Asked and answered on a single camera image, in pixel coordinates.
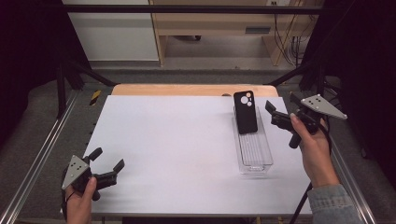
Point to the grey desk label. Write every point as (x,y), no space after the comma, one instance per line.
(257,30)

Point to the black phone case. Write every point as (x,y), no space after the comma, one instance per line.
(246,118)

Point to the aluminium floor rail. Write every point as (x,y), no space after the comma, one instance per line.
(40,155)
(351,186)

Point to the yellow black tape strip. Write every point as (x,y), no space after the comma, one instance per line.
(95,97)

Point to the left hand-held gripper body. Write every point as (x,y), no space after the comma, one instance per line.
(76,172)

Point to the clear plastic box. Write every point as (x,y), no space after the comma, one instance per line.
(255,152)

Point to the light wooden desk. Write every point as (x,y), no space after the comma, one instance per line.
(214,21)

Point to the black curtain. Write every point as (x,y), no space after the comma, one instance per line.
(28,56)
(367,62)

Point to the white cabinet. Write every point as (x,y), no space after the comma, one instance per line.
(115,37)

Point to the person's left hand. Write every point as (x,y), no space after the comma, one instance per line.
(78,208)

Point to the white table sheet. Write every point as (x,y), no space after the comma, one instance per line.
(149,124)

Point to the black metal frame stand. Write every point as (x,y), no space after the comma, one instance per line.
(61,93)
(320,84)

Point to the person's right hand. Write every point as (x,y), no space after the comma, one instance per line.
(317,155)

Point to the black horizontal frame bar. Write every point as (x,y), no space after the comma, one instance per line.
(186,9)

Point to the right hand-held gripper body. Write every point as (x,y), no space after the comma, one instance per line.
(322,105)

